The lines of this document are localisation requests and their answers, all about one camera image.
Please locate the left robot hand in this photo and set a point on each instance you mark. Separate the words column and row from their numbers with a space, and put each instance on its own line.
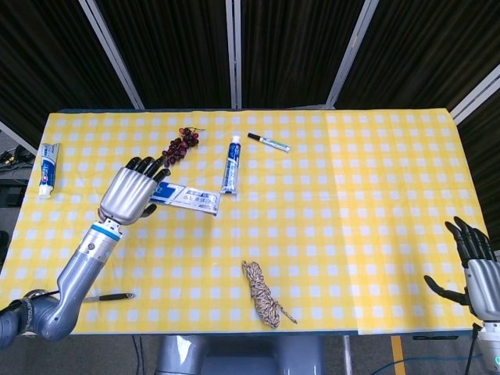
column 125, row 195

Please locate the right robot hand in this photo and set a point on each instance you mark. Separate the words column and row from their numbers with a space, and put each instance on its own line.
column 484, row 289

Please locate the blue white toothpaste box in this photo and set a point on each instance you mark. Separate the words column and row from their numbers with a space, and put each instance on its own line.
column 195, row 199

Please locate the slim blue white toothpaste tube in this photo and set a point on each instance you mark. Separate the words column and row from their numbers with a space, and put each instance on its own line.
column 231, row 168

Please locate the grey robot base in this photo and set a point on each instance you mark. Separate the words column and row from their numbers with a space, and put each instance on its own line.
column 242, row 357

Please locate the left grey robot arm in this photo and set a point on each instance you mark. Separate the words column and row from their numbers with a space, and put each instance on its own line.
column 74, row 281

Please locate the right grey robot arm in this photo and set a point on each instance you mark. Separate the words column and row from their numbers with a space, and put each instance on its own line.
column 490, row 351

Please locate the Crest logo toothpaste tube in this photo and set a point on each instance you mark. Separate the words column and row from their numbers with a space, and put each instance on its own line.
column 47, row 172

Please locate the dark red grape bunch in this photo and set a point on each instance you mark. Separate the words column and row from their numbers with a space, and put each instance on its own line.
column 181, row 144

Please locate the metal spoon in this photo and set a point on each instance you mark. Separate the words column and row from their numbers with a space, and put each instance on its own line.
column 113, row 297

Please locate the black corrugated partition panel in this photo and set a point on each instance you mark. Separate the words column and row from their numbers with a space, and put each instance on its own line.
column 168, row 51
column 43, row 58
column 484, row 176
column 297, row 51
column 422, row 51

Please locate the black floor equipment clutter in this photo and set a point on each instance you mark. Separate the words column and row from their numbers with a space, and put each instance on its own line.
column 11, row 172

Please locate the white marker black cap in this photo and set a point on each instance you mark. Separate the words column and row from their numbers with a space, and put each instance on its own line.
column 273, row 143

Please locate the yellow white checkered tablecloth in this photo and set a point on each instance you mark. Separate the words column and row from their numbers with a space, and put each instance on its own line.
column 312, row 234

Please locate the white partition frame post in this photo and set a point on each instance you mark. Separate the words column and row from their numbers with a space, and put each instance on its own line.
column 351, row 54
column 234, row 54
column 476, row 91
column 113, row 58
column 17, row 136

